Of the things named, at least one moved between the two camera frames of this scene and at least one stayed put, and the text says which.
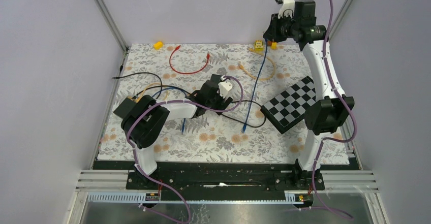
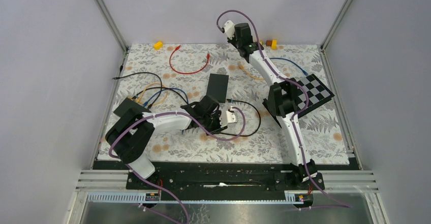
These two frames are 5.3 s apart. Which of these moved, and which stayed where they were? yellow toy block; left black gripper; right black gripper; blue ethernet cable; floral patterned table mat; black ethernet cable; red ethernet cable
Moved: right black gripper; black ethernet cable; left black gripper; blue ethernet cable
Stayed: floral patterned table mat; yellow toy block; red ethernet cable
